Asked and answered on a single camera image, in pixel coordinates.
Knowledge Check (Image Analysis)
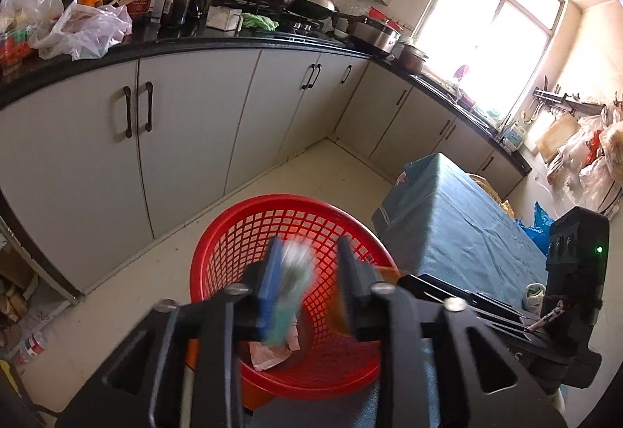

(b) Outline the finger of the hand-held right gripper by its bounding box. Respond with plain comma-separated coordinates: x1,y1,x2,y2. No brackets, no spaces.
398,273,531,321
479,317,542,351

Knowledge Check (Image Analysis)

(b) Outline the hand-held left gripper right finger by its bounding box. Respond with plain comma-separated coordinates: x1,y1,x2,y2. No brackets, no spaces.
337,234,568,428

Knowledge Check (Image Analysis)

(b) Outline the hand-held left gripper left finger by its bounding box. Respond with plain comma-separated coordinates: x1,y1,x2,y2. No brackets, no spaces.
56,236,293,428

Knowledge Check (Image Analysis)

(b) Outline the green white packet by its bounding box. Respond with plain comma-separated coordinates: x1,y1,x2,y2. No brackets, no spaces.
263,245,313,346

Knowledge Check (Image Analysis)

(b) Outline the red plastic mesh basket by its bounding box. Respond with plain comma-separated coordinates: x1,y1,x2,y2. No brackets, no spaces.
190,194,401,402

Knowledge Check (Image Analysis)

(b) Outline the pink paper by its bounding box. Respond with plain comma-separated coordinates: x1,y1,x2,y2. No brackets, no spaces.
249,325,301,370

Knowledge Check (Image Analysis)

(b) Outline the blue plastic bag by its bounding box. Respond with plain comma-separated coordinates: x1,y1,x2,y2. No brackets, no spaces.
515,201,554,256

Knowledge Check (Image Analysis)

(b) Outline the blue tablecloth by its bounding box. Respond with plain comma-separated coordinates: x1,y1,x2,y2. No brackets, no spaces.
253,153,565,428

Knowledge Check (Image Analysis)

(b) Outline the bundle of plastic bags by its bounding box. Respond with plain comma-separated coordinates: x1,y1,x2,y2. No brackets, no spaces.
545,103,623,215

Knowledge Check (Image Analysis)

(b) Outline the white cabinet door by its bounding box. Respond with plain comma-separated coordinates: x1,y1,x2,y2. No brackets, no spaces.
479,148,532,198
226,49,323,196
335,62,415,176
325,57,373,144
437,115,503,176
279,53,356,162
372,88,457,167
137,49,262,240
0,60,157,295

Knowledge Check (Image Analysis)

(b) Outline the yellow plastic bag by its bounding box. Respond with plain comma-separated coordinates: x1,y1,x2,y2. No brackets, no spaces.
466,172,517,218

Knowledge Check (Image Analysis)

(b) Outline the wooden cutting board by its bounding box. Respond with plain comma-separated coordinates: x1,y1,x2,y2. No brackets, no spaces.
535,113,581,162

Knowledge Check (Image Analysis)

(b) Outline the dish soap bottle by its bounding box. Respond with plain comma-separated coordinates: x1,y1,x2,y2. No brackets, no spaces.
501,120,525,152

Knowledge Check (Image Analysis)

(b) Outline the brown pot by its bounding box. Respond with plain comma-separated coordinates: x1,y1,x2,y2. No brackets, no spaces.
399,43,429,75

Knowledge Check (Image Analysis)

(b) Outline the kitchen window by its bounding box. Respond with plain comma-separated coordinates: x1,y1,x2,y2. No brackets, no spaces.
408,0,568,128

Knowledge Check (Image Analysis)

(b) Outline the steel cooking pot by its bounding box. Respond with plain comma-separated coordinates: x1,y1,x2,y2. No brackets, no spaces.
347,16,403,57

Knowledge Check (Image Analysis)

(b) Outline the cluttered storage shelf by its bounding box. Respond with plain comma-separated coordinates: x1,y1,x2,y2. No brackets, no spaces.
0,192,83,363

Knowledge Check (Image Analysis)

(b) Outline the black gas stove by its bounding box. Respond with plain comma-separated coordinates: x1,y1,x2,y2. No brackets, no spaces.
213,0,344,45

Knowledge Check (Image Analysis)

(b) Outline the green dish cloth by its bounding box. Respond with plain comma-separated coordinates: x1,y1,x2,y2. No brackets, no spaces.
241,12,280,32

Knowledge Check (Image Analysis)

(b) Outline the red lidded pot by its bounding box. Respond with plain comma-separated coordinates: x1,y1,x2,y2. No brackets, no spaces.
367,6,405,28

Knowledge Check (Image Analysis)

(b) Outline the white seasoning box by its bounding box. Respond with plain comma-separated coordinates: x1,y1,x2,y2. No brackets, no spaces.
206,5,243,31

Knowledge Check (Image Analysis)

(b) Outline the white crumpled plastic bag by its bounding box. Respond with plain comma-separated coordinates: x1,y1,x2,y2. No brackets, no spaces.
29,1,134,62

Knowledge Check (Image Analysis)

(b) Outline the red packaged food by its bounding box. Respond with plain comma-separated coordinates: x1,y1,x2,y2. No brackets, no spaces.
0,25,39,69

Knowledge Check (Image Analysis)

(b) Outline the clear plastic bag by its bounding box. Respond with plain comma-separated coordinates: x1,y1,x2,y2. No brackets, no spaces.
0,0,65,38

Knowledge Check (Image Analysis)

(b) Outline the wall knife rack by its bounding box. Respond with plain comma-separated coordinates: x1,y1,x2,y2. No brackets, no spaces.
532,76,605,116

